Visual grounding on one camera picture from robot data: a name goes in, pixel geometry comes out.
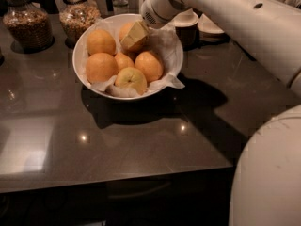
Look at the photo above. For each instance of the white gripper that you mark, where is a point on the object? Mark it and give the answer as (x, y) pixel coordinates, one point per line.
(152, 13)

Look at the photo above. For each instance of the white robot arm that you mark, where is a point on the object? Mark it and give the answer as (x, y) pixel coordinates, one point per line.
(266, 188)

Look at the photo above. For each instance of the small centre orange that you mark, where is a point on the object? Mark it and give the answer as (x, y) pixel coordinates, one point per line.
(123, 61)

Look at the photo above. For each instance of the front yellowish orange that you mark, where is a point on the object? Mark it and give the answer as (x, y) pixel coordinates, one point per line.
(131, 78)

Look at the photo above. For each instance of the small glass bottle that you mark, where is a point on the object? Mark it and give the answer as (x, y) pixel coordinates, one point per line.
(120, 6)

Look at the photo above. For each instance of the left upturned white cup stack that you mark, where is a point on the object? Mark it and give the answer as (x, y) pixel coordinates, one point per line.
(186, 24)

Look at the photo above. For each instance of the right glass cereal jar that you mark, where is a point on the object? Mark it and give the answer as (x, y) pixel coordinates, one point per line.
(76, 17)

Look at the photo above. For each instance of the left glass granola jar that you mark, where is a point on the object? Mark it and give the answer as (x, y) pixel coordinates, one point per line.
(28, 25)

